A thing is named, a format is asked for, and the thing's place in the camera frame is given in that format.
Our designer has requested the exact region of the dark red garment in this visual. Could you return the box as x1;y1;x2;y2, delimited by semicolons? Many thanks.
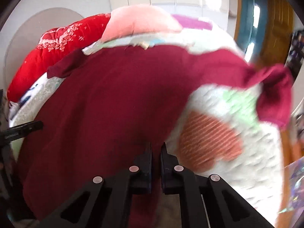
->
17;45;293;220

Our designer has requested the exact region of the quilted heart pattern bedspread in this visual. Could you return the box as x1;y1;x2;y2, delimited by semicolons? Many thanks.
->
9;29;285;224

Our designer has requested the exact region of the grey rounded headboard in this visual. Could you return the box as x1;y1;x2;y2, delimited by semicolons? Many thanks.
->
3;7;83;88

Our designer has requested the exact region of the red embroidered pillow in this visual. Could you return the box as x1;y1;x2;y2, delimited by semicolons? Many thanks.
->
7;13;110;102

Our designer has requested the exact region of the salmon pink pillow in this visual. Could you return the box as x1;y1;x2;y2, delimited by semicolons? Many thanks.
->
101;5;182;42

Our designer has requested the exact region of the purple pillow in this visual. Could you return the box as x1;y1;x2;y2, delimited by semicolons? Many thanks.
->
172;14;212;30

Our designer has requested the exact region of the brown wooden door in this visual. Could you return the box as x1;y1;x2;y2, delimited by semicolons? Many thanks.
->
260;0;294;66

